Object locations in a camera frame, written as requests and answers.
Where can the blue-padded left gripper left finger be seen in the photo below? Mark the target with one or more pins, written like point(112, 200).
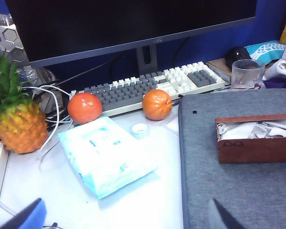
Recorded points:
point(28, 217)

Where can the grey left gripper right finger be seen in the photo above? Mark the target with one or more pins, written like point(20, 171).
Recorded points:
point(219, 218)

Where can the brown wooden glasses case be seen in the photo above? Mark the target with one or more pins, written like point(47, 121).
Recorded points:
point(250, 148)

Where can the grey fabric laptop sleeve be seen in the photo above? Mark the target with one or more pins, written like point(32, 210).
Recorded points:
point(238, 181)

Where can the white cleaning cloth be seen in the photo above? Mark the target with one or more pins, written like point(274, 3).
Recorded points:
point(252, 130)

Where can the light blue tissue pack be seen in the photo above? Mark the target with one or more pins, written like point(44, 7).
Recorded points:
point(105, 155)

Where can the plastic pineapple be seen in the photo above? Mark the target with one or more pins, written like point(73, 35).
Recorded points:
point(16, 119)

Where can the red tomato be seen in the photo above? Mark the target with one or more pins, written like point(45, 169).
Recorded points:
point(84, 108)

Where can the orange mandarin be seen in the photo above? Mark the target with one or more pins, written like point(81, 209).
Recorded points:
point(157, 104)

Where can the clear plastic cup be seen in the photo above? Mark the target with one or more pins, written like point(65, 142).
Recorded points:
point(246, 74)

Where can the grey and white keyboard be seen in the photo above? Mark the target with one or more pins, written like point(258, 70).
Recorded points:
point(145, 89)

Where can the purple cloth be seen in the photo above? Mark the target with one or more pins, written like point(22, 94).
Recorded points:
point(282, 82)

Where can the black computer mouse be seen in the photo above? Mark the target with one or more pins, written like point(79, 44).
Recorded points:
point(238, 55)

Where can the hexagon pattern metallic panel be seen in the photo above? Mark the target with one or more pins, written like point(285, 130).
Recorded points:
point(12, 45)

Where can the teal and white pouch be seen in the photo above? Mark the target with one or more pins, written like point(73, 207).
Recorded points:
point(267, 50)

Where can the black computer monitor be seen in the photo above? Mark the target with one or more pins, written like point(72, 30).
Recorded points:
point(124, 26)

